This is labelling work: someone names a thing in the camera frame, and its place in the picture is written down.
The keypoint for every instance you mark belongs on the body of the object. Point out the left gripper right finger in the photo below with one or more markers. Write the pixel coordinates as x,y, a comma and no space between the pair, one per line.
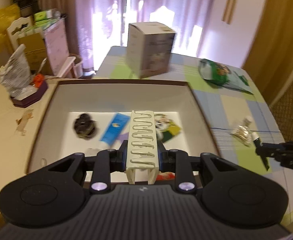
177,162

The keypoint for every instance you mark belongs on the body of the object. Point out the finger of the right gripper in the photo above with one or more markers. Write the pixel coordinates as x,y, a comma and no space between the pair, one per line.
269,150

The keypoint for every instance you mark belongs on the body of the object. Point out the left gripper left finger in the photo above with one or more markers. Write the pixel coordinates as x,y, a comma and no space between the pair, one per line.
104,164

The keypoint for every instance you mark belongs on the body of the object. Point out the dark green small tube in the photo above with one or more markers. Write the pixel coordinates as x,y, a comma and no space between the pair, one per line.
258,144

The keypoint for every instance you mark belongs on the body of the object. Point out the blue cream tube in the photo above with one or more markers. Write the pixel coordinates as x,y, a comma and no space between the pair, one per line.
111,126

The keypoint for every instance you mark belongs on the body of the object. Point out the clear cotton swab bag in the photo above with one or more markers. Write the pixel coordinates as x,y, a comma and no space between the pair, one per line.
242,133

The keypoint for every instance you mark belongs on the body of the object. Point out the green carded balm jar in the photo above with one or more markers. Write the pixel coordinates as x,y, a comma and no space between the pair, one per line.
166,128

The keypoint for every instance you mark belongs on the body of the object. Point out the cream plastic hair claw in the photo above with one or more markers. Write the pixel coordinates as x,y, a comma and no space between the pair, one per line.
142,148

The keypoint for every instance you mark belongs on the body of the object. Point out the dark velvet hair scrunchie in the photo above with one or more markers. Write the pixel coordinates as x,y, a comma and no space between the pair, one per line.
84,126

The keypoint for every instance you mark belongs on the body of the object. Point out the purple cream tube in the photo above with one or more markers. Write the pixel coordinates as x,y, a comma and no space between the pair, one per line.
122,139

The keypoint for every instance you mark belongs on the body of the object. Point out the small white bottle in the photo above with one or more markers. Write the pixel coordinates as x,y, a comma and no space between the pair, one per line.
247,121

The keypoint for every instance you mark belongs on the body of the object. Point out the brown cardboard storage box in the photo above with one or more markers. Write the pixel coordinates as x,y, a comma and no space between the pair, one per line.
102,99

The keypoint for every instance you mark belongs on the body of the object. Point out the green snack bag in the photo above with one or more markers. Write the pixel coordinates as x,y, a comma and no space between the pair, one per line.
223,75

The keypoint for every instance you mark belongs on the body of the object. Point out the pink cardboard box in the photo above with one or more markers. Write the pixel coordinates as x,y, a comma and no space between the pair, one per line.
57,46

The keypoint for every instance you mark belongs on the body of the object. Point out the brown curtain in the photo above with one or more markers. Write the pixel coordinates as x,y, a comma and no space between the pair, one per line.
270,61

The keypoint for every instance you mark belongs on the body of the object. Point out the white humidifier box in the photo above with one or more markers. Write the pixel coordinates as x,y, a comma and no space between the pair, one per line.
149,46

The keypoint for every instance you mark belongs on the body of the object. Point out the brown cardboard carton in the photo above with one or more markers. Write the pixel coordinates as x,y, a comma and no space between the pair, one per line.
35,52

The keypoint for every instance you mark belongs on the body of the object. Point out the purple curtain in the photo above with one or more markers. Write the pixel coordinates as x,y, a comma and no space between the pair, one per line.
94,26

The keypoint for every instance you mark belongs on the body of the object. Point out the white wooden chair back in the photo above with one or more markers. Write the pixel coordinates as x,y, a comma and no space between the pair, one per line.
14,29

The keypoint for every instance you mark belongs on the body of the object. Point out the green tissue packs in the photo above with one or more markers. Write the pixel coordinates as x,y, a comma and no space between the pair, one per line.
43,20

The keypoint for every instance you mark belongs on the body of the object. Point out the orange handled scissors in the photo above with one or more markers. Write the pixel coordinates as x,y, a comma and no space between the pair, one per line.
39,78

